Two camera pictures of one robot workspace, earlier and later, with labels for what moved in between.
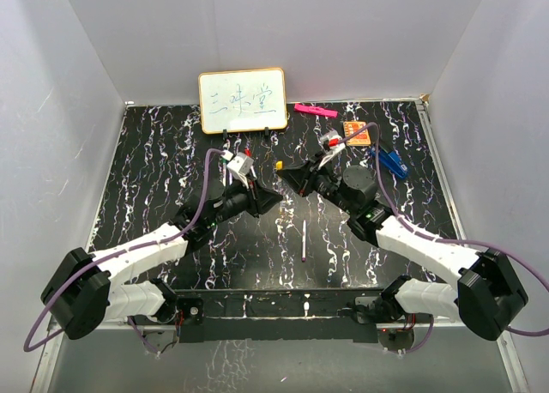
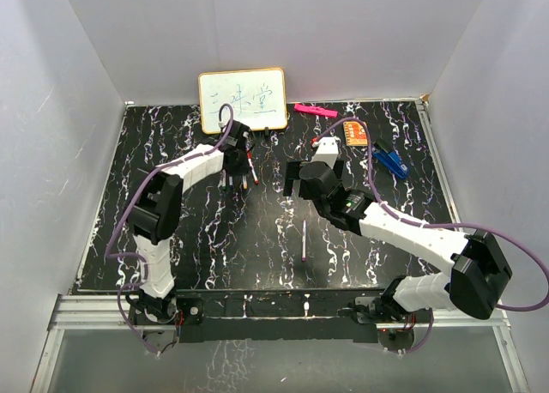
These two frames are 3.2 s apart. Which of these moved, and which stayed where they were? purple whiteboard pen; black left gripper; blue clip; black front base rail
Moved: black left gripper
Stayed: purple whiteboard pen; black front base rail; blue clip
